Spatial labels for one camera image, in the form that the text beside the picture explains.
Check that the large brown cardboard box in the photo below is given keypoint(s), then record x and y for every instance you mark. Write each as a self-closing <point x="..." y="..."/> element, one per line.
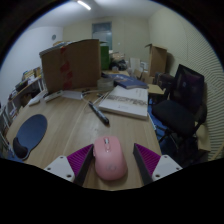
<point x="76" y="65"/>

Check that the dark blue mouse pad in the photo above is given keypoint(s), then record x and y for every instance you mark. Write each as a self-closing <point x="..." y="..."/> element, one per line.
<point x="31" y="131"/>

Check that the round wall clock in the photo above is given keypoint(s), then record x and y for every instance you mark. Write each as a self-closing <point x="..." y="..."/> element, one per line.
<point x="54" y="37"/>

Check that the blue book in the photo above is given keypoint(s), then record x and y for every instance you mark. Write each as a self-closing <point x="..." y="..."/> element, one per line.
<point x="130" y="81"/>

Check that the black office chair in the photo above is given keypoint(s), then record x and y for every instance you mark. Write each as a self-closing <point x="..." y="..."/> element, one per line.
<point x="175" y="116"/>

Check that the ceiling tube light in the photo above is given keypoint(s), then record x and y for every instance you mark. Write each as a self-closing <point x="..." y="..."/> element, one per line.
<point x="84" y="4"/>

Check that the black marker pen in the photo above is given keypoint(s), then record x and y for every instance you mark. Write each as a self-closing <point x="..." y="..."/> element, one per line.
<point x="99" y="114"/>

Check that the tall open cardboard box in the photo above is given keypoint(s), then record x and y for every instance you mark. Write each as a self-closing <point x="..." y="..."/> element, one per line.
<point x="157" y="60"/>

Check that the green box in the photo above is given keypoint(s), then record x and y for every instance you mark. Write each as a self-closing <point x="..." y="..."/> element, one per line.
<point x="105" y="56"/>

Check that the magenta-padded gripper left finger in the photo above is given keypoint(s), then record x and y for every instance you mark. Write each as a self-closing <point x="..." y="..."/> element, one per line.
<point x="60" y="166"/>

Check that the flat white remote control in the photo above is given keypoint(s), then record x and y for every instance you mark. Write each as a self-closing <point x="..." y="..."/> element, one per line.
<point x="36" y="100"/>

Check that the grey door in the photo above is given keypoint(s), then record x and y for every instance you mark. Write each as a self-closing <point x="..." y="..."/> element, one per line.
<point x="102" y="35"/>

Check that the white book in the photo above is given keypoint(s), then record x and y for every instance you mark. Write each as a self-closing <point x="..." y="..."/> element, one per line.
<point x="125" y="101"/>

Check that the pink computer mouse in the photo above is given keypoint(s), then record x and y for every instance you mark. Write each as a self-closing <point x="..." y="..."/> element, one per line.
<point x="110" y="160"/>

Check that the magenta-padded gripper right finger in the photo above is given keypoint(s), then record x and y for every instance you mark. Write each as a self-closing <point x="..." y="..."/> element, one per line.
<point x="166" y="166"/>

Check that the cluttered shelf unit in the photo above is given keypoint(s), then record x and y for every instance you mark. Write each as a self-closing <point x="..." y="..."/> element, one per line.
<point x="20" y="91"/>

